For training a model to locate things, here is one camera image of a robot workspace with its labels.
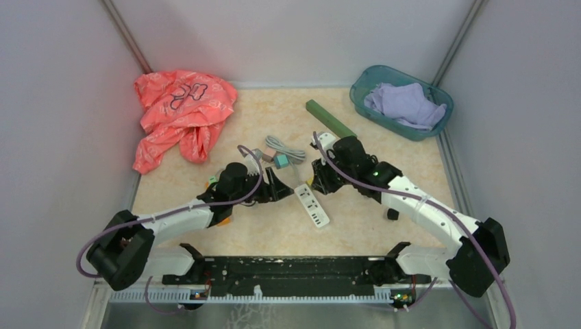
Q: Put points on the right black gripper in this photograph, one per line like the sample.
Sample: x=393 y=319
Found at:
x=320 y=181

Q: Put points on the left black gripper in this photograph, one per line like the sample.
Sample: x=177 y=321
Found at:
x=276 y=190

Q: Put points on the green power strip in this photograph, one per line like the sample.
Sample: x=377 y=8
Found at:
x=329 y=120

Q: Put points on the white power strip with USB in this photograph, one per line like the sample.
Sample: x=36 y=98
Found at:
x=312 y=206

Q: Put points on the orange power strip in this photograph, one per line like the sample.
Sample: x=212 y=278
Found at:
x=219 y=218

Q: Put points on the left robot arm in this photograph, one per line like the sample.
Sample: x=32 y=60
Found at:
x=127 y=250

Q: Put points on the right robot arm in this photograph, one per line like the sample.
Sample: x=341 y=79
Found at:
x=472 y=254

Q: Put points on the teal plug adapter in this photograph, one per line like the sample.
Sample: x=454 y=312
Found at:
x=281 y=161

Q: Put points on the lavender cloth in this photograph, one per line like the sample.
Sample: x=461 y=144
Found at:
x=406 y=105

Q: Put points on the teal plastic basket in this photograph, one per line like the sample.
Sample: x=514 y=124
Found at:
x=376 y=74

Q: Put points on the pink patterned cloth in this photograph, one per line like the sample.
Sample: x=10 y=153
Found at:
x=181 y=108

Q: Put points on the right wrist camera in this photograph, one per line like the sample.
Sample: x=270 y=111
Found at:
x=323 y=141

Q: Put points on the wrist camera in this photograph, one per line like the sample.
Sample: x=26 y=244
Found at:
x=323 y=141
x=253 y=165

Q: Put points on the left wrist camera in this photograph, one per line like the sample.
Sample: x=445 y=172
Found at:
x=253 y=165

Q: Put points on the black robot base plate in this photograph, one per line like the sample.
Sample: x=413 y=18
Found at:
x=313 y=276

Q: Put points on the aluminium front rail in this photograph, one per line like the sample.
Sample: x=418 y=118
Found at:
x=158 y=293

